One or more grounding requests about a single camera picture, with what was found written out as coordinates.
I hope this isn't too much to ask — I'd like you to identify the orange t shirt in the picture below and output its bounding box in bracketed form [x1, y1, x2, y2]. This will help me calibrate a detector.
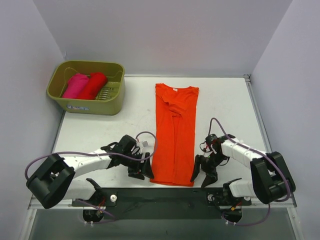
[151, 83, 199, 187]

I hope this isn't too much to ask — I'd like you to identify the rolled red t shirt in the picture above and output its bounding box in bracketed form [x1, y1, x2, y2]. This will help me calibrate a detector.
[76, 72, 108, 100]

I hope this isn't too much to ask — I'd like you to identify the aluminium front rail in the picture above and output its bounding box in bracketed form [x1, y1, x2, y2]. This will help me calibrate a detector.
[28, 183, 287, 209]

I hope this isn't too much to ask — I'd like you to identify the olive green plastic basket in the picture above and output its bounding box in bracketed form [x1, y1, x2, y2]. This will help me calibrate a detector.
[46, 60, 126, 116]

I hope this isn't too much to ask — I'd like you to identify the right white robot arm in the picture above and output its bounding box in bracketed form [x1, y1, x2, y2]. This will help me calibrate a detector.
[190, 134, 296, 204]

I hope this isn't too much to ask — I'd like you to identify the rolled pink t shirt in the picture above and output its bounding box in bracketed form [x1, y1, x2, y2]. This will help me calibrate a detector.
[62, 73, 90, 99]

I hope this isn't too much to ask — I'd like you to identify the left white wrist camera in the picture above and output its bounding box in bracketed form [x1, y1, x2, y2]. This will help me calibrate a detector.
[136, 140, 149, 152]

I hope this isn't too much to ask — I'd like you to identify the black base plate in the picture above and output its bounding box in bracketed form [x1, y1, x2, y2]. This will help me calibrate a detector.
[72, 187, 252, 223]

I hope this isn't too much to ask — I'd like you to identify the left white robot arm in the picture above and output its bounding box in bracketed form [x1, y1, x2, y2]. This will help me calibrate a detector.
[24, 134, 154, 209]

